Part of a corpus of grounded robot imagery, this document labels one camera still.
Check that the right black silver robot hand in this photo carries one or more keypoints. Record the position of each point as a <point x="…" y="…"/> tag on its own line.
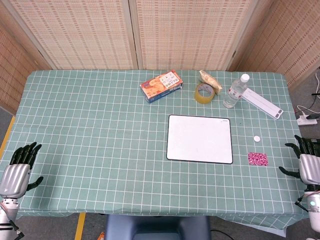
<point x="308" y="167"/>

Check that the clear bag of snacks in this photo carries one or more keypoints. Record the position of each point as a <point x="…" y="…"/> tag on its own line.
<point x="210" y="80"/>

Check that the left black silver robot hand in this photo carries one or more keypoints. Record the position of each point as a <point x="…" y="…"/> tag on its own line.
<point x="15" y="175"/>

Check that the black box on floor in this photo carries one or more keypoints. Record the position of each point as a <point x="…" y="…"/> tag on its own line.
<point x="313" y="143"/>

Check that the green checked tablecloth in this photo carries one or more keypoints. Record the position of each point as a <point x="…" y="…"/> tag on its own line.
<point x="100" y="140"/>

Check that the bamboo folding screen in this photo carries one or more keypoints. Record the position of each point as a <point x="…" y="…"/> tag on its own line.
<point x="160" y="32"/>

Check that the white power strip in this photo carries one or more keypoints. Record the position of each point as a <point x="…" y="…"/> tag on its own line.
<point x="306" y="121"/>

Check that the white board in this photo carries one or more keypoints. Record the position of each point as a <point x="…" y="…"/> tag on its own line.
<point x="199" y="138"/>

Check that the pink patterned square packet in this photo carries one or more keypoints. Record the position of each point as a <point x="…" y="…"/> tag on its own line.
<point x="257" y="159"/>

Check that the white bottle cap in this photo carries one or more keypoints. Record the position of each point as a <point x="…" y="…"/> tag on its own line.
<point x="256" y="138"/>

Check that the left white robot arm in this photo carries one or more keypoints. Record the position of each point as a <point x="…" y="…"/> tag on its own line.
<point x="7" y="212"/>

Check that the orange blue snack box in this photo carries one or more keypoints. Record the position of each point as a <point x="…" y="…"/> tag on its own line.
<point x="161" y="86"/>

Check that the yellow packing tape roll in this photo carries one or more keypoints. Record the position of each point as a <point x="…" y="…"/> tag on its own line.
<point x="204" y="93"/>

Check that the long white flat box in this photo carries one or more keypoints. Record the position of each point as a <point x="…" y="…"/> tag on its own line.
<point x="263" y="102"/>

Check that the clear plastic water bottle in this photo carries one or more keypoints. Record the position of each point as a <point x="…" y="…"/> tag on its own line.
<point x="235" y="92"/>

